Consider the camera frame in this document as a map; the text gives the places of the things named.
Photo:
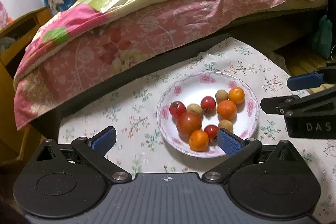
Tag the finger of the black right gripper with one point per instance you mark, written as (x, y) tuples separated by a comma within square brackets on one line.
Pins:
[(271, 105)]

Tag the brown kiwi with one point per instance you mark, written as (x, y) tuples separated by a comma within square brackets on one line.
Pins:
[(195, 108), (221, 95), (226, 124)]

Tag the white floral plate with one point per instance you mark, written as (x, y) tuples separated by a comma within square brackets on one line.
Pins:
[(193, 88)]

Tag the wooden cabinet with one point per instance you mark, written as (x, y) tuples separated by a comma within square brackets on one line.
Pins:
[(17, 145)]

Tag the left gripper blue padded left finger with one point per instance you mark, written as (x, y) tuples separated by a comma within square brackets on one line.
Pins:
[(93, 150)]

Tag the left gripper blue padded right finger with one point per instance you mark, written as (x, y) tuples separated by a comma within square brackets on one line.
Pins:
[(240, 152)]

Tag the pink floral quilt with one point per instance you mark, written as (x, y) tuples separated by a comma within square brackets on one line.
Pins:
[(80, 48)]

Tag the orange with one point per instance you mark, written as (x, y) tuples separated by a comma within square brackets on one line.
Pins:
[(236, 95), (227, 110), (199, 141)]

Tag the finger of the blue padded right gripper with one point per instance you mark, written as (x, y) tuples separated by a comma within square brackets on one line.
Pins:
[(323, 75)]

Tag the green bag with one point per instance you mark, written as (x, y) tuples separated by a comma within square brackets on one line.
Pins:
[(323, 39)]

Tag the large red tomato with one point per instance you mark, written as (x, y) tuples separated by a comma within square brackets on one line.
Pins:
[(187, 123)]

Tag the white floral tablecloth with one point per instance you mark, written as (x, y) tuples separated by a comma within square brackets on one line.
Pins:
[(132, 111)]

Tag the red cherry tomato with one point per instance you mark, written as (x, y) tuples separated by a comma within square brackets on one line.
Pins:
[(211, 131), (177, 108), (208, 104)]

